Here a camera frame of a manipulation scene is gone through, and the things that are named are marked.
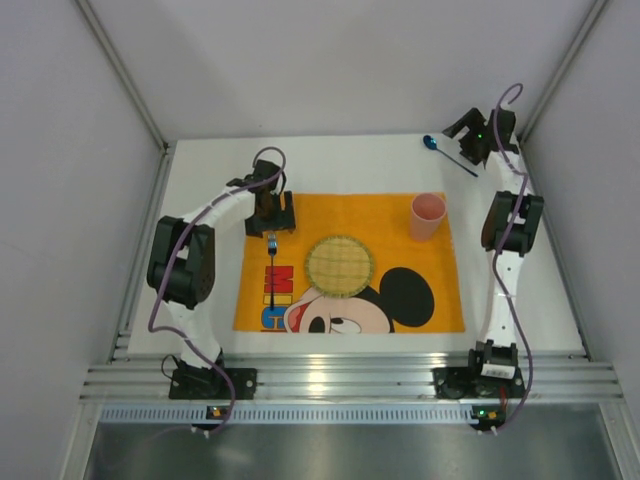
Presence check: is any blue metallic spoon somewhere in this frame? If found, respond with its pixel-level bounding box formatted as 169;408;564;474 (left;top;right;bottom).
422;134;480;178

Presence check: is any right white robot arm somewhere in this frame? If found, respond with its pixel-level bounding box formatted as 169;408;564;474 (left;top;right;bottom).
443;107;544;382

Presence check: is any yellow woven round plate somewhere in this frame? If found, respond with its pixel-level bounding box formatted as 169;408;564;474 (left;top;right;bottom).
304;235;375;299

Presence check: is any aluminium mounting rail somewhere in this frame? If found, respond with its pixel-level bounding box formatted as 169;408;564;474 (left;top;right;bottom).
80;353;623;404

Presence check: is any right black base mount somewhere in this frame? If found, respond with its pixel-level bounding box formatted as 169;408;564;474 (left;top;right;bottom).
433;340;525;400

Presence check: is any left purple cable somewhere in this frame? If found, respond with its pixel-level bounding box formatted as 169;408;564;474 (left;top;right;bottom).
148;146;289;436

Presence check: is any orange cartoon mouse placemat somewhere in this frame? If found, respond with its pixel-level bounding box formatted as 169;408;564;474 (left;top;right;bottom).
234;194;465;334

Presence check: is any pink plastic cup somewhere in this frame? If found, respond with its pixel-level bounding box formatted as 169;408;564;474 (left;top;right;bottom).
409;193;447;242

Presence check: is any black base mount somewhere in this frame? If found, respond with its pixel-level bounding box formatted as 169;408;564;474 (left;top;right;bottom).
168;360;257;400
433;340;525;400

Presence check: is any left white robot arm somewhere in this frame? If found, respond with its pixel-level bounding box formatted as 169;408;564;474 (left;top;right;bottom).
146;155;296;372

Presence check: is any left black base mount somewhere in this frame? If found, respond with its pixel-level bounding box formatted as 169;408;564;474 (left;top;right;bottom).
168;360;257;400

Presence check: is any grey slotted cable duct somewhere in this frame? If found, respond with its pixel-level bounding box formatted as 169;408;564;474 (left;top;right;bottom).
100;403;504;425

